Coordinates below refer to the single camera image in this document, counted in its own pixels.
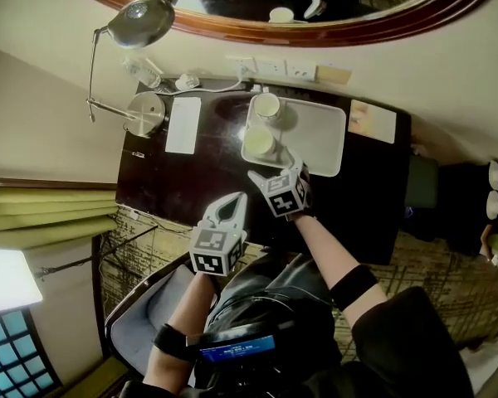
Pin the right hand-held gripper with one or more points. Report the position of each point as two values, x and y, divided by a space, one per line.
288 195

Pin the dark wooden desk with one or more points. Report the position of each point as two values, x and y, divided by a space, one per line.
170 181

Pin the person's right forearm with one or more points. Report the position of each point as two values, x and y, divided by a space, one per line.
319 247

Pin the green curtain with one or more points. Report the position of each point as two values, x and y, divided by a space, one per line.
37 218

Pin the lattice window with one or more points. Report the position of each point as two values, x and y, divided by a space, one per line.
12 355

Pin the black tripod stand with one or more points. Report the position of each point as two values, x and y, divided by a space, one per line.
95 257

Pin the person's black clothing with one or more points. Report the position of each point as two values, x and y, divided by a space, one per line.
377 359

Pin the white printed card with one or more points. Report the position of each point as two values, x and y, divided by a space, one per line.
377 122

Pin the white bed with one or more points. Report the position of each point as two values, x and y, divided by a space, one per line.
485 363

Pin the white rectangular tray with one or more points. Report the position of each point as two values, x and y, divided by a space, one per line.
315 139

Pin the white wall socket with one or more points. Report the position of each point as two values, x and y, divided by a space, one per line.
301 71
242 62
269 66

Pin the small wooden tray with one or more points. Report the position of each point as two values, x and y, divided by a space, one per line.
484 239

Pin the group of white cups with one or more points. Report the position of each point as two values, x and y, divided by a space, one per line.
452 205

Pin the white notepad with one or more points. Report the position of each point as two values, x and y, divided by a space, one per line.
183 124

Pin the small metal clip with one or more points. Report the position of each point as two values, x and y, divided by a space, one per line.
138 154

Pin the chest device with blue screen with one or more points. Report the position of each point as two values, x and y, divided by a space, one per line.
236 350

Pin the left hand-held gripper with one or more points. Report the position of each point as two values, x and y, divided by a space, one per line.
218 251

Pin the white lampshade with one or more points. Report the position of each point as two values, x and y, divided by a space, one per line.
8 280

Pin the white floor power strip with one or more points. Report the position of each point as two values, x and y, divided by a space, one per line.
132 214

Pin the grey armchair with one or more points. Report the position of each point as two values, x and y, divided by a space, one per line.
137 334

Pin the silver desk lamp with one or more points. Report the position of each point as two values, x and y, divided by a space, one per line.
146 114

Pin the oval wooden framed mirror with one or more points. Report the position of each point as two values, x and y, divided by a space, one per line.
315 37

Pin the clear water bottle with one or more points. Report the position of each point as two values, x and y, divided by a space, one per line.
141 72

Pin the person's left forearm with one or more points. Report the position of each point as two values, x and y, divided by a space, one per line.
186 301

